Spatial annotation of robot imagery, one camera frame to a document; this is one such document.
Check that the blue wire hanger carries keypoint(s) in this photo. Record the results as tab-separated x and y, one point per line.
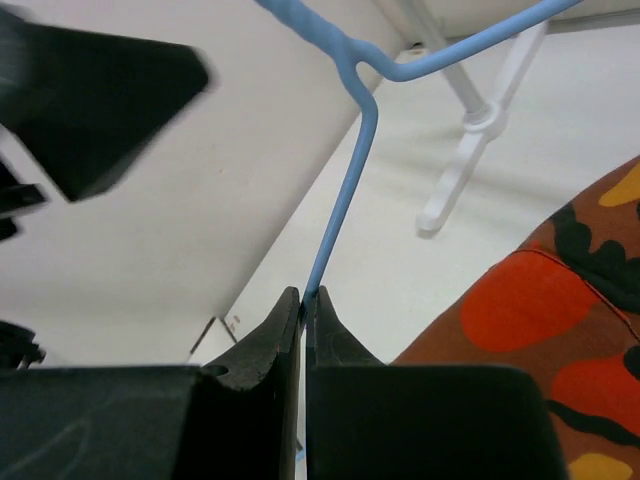
347	53

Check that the white clothes rack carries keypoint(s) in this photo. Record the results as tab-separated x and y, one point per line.
484	121

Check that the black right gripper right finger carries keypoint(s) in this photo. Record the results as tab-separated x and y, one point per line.
368	420

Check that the orange camouflage trousers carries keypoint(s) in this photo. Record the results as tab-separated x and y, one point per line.
564	307

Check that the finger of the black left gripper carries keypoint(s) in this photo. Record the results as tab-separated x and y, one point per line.
85	104

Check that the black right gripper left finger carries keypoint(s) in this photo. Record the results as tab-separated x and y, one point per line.
233	418

